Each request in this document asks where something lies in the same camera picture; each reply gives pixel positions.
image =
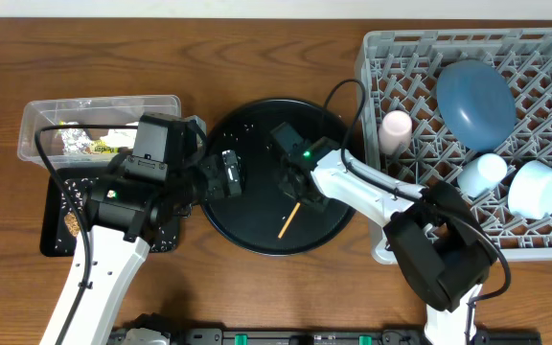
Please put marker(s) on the clear plastic bin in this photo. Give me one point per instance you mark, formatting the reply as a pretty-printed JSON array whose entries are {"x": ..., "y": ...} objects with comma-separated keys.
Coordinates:
[{"x": 120, "y": 110}]

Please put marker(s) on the white tissue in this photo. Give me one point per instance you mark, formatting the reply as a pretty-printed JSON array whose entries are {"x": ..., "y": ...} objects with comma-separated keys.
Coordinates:
[{"x": 120, "y": 138}]

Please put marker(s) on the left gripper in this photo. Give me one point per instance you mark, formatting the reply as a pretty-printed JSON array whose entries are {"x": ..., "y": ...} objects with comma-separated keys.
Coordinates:
[{"x": 230, "y": 173}]

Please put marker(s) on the spilled rice grains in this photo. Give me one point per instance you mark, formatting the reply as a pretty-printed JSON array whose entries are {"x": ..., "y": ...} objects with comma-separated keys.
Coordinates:
[{"x": 147, "y": 186}]

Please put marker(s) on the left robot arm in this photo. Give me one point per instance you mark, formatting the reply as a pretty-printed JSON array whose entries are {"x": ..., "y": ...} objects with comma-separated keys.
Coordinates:
[{"x": 103, "y": 267}]

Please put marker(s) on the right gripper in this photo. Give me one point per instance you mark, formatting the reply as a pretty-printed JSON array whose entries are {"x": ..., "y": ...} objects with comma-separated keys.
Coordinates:
[{"x": 287, "y": 187}]

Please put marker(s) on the black rectangular tray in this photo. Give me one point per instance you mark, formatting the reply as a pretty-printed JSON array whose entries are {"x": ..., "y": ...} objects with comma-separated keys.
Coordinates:
[{"x": 56, "y": 241}]

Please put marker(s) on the light blue bowl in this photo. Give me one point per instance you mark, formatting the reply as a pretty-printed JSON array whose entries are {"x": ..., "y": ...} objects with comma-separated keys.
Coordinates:
[{"x": 530, "y": 193}]

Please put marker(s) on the light blue cup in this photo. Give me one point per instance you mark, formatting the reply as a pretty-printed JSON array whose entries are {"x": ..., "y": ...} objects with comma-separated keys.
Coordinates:
[{"x": 482, "y": 174}]

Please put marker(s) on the dark blue plate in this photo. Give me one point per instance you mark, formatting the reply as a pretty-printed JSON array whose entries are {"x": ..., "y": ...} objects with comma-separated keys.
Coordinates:
[{"x": 476, "y": 104}]

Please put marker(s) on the round black tray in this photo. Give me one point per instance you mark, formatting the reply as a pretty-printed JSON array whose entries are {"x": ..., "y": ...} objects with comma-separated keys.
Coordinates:
[{"x": 254, "y": 219}]

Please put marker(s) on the pink cup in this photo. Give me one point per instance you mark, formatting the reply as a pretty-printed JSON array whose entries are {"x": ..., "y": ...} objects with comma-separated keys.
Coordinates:
[{"x": 395, "y": 131}]

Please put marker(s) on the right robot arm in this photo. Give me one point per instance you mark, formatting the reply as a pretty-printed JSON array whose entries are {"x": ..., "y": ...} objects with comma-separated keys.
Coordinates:
[{"x": 441, "y": 250}]

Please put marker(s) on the grey dishwasher rack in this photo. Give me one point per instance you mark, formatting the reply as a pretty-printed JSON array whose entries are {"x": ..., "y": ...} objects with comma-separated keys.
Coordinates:
[{"x": 400, "y": 71}]

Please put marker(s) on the wooden chopstick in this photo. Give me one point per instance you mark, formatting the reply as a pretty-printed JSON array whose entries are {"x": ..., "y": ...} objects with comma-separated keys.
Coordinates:
[{"x": 289, "y": 220}]

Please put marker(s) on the brown cookie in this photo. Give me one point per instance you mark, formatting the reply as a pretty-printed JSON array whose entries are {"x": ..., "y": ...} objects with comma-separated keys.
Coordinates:
[{"x": 72, "y": 224}]

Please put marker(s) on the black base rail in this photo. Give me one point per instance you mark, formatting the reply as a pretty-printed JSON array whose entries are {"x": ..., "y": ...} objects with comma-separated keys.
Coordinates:
[{"x": 156, "y": 329}]

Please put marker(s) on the yellow foil snack wrapper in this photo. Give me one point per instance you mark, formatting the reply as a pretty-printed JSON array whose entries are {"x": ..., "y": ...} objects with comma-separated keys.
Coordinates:
[{"x": 77, "y": 141}]

